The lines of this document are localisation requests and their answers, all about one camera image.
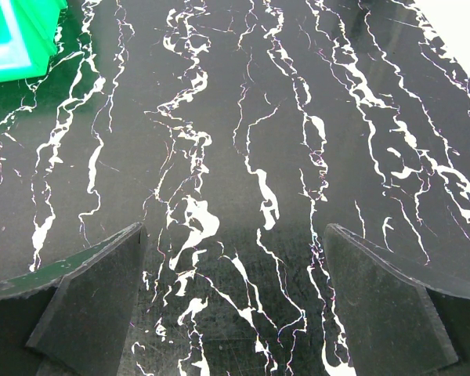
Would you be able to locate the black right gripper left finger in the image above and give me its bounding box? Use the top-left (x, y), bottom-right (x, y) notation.
top-left (0, 222), bottom-right (147, 375)

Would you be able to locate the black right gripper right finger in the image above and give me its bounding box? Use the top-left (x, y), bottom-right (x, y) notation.
top-left (324, 223), bottom-right (470, 372)

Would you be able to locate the right green plastic bin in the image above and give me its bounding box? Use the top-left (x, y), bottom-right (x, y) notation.
top-left (0, 0), bottom-right (67, 82)

